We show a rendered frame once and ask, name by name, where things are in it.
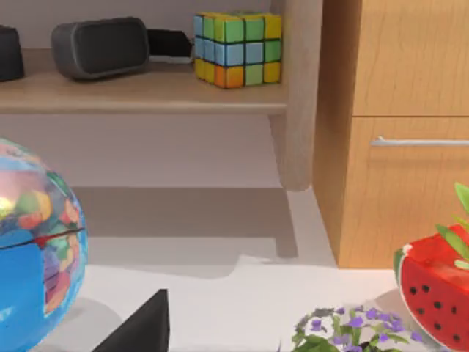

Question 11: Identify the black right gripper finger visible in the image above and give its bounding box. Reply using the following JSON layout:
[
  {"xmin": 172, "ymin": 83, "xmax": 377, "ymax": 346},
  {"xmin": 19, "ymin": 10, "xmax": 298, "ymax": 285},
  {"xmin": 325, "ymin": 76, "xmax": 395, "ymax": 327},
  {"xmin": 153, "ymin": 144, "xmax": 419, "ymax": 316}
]
[{"xmin": 92, "ymin": 288, "xmax": 171, "ymax": 352}]

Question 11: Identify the colourful globe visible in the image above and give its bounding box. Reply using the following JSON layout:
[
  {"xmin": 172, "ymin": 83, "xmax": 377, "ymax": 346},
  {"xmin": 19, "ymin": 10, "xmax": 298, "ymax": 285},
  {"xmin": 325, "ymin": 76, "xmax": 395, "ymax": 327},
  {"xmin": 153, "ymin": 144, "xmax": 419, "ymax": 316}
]
[{"xmin": 0, "ymin": 138, "xmax": 89, "ymax": 352}]

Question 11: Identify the purple flower plant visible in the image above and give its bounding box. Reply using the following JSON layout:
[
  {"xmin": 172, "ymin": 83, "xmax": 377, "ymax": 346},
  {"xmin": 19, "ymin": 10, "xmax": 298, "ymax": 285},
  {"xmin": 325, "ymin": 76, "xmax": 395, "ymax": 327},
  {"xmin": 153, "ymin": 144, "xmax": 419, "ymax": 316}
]
[{"xmin": 291, "ymin": 304, "xmax": 424, "ymax": 352}]

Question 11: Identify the pale wooden open shelf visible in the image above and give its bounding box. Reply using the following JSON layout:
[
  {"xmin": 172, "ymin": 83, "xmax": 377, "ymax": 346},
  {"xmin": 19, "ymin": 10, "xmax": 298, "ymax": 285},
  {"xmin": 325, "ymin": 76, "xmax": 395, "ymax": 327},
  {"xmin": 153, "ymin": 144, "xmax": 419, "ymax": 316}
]
[{"xmin": 0, "ymin": 0, "xmax": 325, "ymax": 193}]

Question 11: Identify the black box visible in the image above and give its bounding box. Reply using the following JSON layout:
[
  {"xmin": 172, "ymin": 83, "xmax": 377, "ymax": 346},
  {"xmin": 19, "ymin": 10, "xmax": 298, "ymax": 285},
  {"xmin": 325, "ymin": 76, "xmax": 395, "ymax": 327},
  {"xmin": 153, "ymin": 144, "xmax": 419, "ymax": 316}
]
[{"xmin": 146, "ymin": 29, "xmax": 193, "ymax": 59}]

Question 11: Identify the dark grey speaker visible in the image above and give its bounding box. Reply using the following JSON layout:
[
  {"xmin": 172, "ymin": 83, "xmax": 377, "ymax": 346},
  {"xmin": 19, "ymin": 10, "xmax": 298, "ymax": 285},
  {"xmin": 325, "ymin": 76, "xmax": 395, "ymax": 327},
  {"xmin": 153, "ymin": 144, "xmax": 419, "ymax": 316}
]
[{"xmin": 51, "ymin": 16, "xmax": 150, "ymax": 81}]

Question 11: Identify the wooden cupboard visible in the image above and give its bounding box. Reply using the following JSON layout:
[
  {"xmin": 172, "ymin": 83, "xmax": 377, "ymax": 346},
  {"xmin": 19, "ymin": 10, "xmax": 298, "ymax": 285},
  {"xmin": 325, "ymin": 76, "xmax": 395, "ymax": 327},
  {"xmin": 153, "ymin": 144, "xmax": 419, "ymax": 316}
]
[{"xmin": 312, "ymin": 0, "xmax": 469, "ymax": 271}]

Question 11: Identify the colourful puzzle cube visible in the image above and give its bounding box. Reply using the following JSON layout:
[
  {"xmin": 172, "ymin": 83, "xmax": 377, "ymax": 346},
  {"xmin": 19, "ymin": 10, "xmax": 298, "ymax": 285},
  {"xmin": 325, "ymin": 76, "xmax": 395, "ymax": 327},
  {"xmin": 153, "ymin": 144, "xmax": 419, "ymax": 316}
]
[{"xmin": 193, "ymin": 11, "xmax": 284, "ymax": 89}]

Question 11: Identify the watermelon plant pot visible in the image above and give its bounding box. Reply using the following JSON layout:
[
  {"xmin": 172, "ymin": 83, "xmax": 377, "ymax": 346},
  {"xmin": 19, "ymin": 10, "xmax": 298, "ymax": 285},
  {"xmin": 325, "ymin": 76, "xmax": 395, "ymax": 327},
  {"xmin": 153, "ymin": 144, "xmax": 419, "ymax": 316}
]
[{"xmin": 394, "ymin": 182, "xmax": 469, "ymax": 346}]

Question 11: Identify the wooden drawer front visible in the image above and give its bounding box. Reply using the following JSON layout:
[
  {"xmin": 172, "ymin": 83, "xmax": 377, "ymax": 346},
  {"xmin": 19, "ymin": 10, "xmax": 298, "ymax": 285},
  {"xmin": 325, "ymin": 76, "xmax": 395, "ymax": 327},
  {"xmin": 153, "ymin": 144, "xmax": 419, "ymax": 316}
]
[{"xmin": 339, "ymin": 116, "xmax": 469, "ymax": 271}]

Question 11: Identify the dark grey rounded object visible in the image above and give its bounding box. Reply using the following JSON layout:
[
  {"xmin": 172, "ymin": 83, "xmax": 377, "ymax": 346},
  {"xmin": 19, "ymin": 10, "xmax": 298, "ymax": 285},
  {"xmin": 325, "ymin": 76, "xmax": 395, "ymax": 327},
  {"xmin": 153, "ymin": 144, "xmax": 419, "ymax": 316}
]
[{"xmin": 0, "ymin": 24, "xmax": 26, "ymax": 83}]

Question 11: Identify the long metal handle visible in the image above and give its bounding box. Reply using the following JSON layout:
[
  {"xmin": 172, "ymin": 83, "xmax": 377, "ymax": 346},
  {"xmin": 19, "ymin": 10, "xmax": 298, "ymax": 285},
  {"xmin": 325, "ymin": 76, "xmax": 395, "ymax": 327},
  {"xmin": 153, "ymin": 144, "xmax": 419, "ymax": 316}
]
[{"xmin": 369, "ymin": 136, "xmax": 469, "ymax": 148}]

